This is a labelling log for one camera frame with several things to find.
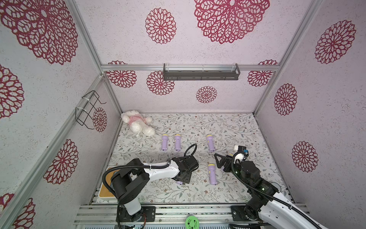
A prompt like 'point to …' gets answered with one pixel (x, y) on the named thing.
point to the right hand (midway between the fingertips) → (219, 155)
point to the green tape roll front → (192, 222)
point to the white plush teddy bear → (137, 123)
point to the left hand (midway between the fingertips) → (183, 178)
